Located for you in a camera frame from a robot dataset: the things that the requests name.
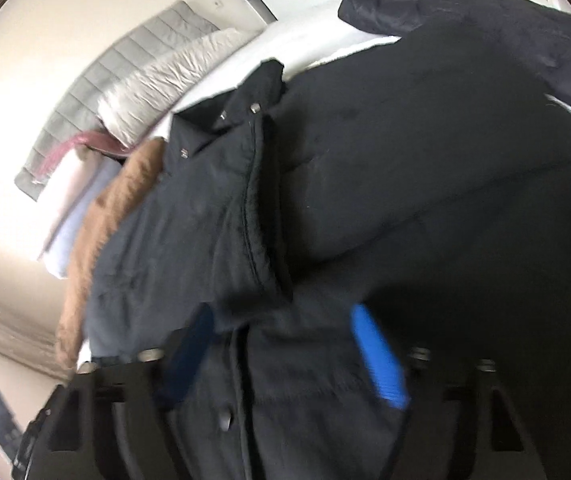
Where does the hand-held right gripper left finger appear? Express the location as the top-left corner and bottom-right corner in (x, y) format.
(40, 305), (216, 480)

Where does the dark pink cloth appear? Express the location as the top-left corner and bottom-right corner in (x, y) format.
(32, 130), (138, 186)

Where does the grey padded headboard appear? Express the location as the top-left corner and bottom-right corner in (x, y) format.
(14, 0), (221, 203)

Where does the white crinkled pillow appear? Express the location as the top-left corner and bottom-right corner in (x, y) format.
(96, 27), (266, 146)

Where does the light pink folded quilt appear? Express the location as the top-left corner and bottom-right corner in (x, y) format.
(38, 152), (112, 256)

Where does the lavender folded blanket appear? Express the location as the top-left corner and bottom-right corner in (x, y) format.
(40, 160), (131, 279)

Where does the black quilted coat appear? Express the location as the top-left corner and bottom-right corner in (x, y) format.
(78, 0), (571, 480)

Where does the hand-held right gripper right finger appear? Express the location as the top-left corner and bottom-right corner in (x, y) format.
(349, 304), (536, 480)

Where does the brown fuzzy garment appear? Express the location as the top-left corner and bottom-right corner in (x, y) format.
(55, 137), (168, 368)

